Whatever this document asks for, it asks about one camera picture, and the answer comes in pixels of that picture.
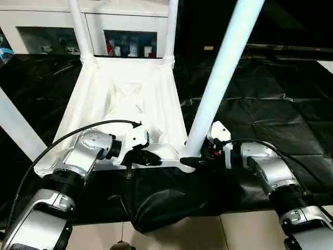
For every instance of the black plastic mat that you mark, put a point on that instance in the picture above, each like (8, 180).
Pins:
(273, 117)

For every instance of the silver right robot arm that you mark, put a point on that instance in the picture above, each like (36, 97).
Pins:
(270, 166)

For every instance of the white cabinet with glass doors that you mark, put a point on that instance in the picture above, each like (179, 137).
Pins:
(125, 20)

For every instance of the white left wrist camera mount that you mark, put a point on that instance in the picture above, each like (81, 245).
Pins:
(135, 138)

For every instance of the teal plastic stool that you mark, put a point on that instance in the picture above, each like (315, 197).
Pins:
(6, 52)

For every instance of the dark rounded robot foot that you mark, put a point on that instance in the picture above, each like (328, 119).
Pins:
(122, 246)

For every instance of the white plastic table leg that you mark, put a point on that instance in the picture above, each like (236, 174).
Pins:
(79, 26)
(15, 117)
(226, 65)
(171, 26)

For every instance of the white plastic table top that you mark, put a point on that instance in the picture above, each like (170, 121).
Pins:
(117, 91)

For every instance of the white bottle with dark cap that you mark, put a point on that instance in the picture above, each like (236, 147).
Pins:
(117, 51)

